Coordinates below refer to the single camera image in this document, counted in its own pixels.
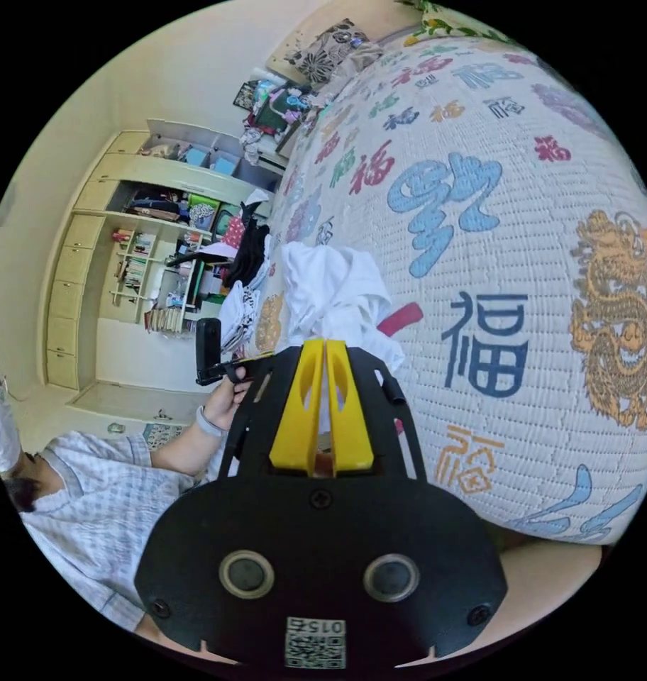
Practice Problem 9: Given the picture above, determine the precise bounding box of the person's left forearm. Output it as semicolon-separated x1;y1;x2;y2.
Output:
152;406;230;476

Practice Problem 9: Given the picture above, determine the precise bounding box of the person's left hand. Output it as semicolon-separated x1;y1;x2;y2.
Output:
202;367;254;433

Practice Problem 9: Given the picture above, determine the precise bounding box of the white t-shirt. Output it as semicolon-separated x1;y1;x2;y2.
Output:
280;242;408;450

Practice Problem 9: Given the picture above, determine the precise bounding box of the cluttered bedside cabinet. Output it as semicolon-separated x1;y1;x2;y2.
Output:
233;78;326;162

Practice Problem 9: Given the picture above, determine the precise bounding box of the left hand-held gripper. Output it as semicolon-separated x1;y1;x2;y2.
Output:
216;352;275;384

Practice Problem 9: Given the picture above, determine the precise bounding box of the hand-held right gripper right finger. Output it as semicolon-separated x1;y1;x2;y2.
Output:
326;340;376;475

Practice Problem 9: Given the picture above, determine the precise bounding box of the bed with printed quilt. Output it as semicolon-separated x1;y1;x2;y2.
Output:
251;26;647;549

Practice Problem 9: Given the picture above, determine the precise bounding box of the cream cupboard with shelves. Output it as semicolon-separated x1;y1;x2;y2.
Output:
44;118;283;390

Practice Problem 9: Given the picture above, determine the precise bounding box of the black and white flowered pillow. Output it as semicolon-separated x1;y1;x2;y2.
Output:
282;18;384;90

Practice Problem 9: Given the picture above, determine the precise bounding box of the pile of clothes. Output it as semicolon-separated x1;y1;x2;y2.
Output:
216;201;280;355

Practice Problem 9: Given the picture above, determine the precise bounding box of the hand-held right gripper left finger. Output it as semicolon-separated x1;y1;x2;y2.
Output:
269;340;325;475

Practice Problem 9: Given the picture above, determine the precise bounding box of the person's body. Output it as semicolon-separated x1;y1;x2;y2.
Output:
0;340;221;635

